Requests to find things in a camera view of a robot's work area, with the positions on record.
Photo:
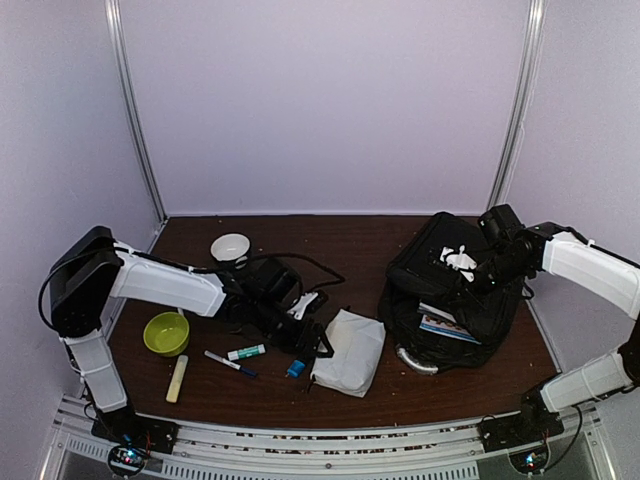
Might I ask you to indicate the blue black highlighter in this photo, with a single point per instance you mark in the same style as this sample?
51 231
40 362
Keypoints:
296 368

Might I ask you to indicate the white black ceramic bowl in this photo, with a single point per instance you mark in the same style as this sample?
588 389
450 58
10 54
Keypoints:
231 250

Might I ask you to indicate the dog picture book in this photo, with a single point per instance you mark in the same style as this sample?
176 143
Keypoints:
446 329

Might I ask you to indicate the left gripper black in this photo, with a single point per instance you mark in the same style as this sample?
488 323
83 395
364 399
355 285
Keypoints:
304 343

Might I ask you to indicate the yellow highlighter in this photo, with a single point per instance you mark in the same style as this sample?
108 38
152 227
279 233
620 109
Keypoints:
177 378

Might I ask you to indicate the green white glue stick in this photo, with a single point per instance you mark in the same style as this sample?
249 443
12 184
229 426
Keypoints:
247 352

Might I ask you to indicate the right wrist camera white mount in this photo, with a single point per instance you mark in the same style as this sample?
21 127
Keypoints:
459 260

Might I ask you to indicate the aluminium corner post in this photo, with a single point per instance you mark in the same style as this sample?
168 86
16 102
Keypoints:
118 41
522 97

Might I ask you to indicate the black student bag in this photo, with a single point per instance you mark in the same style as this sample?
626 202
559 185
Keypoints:
417 276

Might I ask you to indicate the blue Hamer book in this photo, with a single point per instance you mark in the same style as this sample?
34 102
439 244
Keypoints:
436 313

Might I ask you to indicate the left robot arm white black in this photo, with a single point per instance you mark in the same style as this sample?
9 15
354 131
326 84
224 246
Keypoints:
261 290

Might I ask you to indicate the green plastic bowl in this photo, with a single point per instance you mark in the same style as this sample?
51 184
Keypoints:
167 334

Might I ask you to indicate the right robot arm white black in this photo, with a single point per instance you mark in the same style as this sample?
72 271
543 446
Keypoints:
563 252

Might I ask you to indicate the white blue pen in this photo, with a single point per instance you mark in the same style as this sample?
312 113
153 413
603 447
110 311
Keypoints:
228 363

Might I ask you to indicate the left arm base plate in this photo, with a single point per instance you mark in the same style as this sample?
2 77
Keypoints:
141 432

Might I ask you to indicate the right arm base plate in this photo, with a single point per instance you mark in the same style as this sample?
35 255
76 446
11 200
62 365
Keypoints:
516 430

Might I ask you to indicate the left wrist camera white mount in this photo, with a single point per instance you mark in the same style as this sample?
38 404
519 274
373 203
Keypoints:
308 303

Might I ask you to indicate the aluminium front rail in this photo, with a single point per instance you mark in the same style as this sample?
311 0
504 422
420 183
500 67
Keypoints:
445 450

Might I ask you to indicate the right aluminium corner post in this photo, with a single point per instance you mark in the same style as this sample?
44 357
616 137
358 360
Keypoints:
522 97

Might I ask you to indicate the left aluminium corner post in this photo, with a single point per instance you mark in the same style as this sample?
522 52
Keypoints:
118 41

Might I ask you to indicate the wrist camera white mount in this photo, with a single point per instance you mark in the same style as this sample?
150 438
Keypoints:
308 303
459 260

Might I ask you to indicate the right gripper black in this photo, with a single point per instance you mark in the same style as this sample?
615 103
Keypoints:
478 293

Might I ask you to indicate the white fabric pouch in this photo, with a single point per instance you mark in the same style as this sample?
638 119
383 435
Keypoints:
357 342

